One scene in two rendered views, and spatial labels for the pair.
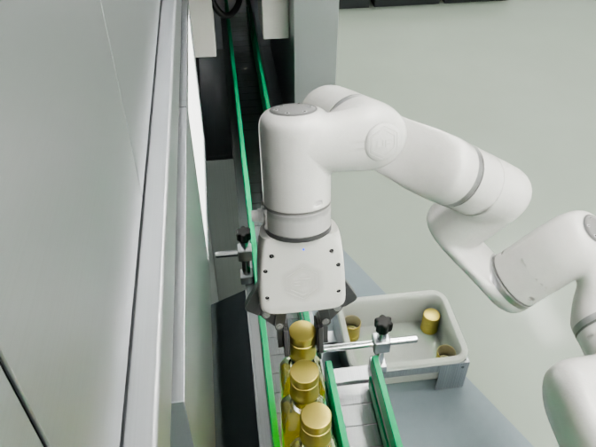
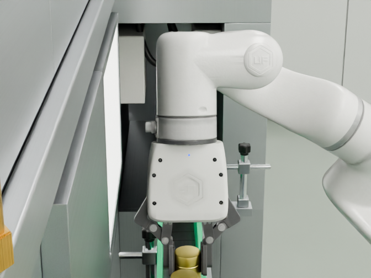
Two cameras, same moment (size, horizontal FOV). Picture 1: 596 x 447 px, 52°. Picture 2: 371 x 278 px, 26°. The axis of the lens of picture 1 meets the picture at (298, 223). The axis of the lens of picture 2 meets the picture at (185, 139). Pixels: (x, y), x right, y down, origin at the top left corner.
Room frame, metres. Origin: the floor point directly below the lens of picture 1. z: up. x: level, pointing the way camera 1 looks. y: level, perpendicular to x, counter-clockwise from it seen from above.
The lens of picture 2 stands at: (-0.42, -0.10, 1.66)
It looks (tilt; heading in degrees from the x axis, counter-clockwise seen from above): 21 degrees down; 6
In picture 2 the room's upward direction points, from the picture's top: straight up
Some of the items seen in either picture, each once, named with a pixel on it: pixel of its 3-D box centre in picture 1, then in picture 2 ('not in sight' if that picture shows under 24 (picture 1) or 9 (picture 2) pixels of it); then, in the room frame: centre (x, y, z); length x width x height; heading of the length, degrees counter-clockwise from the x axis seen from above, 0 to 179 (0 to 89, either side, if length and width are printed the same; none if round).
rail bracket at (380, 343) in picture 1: (365, 347); not in sight; (0.62, -0.11, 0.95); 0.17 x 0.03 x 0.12; 97
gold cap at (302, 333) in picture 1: (301, 341); (187, 266); (0.48, -0.01, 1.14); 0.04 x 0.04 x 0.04
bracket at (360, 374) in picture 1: (351, 383); not in sight; (0.62, -0.09, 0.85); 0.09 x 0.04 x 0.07; 97
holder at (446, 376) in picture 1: (383, 346); not in sight; (0.74, -0.17, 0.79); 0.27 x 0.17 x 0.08; 97
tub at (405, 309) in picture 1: (397, 341); not in sight; (0.75, -0.19, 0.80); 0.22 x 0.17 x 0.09; 97
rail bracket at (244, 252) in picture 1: (234, 257); (138, 261); (0.83, 0.12, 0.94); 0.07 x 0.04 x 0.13; 97
